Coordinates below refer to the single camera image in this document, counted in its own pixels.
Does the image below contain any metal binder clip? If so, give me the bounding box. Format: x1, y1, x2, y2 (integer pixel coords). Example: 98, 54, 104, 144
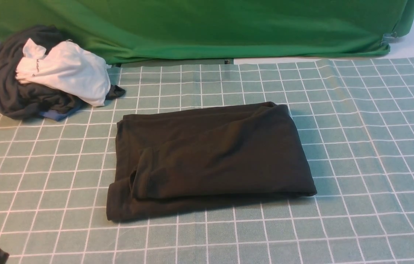
380, 32, 398, 46

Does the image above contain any green checkered table mat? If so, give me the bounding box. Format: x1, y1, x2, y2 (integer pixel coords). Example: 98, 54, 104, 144
0, 58, 414, 264

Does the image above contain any white crumpled garment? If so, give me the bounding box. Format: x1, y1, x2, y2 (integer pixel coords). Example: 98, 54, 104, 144
16, 38, 111, 107

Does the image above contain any dark gray long-sleeve shirt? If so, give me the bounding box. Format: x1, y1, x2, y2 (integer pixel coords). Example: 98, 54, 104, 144
106, 102, 317, 222

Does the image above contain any green backdrop cloth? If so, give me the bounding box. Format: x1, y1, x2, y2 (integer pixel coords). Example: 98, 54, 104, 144
0, 0, 414, 64

